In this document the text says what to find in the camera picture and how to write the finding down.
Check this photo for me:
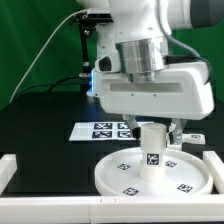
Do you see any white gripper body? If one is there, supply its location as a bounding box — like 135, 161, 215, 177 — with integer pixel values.
95, 62, 214, 120

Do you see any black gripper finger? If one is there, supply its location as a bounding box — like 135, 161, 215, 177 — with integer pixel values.
123, 114, 140, 139
169, 119, 187, 145

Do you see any white round table top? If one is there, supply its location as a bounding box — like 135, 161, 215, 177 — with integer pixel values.
94, 147, 213, 196

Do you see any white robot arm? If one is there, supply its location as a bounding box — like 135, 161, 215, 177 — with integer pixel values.
77, 0, 224, 145

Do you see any white marker tag board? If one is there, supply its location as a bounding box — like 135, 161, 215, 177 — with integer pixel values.
69, 121, 134, 141

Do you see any white right fence block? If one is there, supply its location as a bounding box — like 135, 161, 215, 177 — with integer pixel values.
203, 151, 224, 194

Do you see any white fence block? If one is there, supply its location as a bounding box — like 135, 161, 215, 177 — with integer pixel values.
203, 151, 224, 194
0, 154, 17, 195

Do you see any white left fence block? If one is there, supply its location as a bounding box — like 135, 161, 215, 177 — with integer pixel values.
0, 154, 17, 195

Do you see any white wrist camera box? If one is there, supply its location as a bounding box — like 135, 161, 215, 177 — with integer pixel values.
95, 55, 120, 72

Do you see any black cable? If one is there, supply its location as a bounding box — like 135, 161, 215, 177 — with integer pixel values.
13, 74, 91, 98

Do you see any white camera cable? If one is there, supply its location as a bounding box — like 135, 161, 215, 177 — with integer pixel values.
9, 9, 88, 103

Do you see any white front fence rail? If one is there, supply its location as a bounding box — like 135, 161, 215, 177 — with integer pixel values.
0, 195, 224, 224

